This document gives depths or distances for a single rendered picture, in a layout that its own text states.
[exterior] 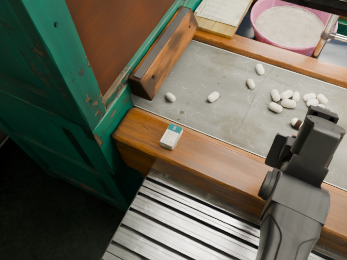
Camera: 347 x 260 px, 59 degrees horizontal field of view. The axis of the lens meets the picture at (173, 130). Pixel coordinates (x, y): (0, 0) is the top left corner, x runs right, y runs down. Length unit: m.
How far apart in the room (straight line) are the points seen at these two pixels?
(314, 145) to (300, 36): 0.67
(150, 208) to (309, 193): 0.46
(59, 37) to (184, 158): 0.39
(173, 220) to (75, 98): 0.38
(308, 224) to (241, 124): 0.46
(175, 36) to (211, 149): 0.32
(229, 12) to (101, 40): 0.52
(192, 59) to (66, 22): 0.50
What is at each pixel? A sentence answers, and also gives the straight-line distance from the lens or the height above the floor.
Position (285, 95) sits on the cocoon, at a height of 0.76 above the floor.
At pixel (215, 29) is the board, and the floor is 0.78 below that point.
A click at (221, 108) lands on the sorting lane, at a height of 0.74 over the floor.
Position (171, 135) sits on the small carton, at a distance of 0.74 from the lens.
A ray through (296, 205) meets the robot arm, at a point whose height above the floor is 1.05.
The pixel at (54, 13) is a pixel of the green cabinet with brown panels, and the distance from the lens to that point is 0.52.
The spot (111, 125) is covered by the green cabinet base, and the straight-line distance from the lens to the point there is 0.79.
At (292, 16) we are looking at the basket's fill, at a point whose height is 0.73.
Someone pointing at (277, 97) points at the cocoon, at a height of 0.76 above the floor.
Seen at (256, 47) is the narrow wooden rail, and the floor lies 0.76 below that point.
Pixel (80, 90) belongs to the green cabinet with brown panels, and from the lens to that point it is 0.62.
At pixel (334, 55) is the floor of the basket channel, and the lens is 1.15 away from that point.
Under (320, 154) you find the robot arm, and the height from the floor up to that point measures 1.05.
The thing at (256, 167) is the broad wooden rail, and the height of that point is 0.76.
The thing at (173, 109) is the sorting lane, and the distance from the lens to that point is 0.84.
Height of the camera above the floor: 1.43
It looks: 59 degrees down
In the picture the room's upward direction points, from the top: 5 degrees counter-clockwise
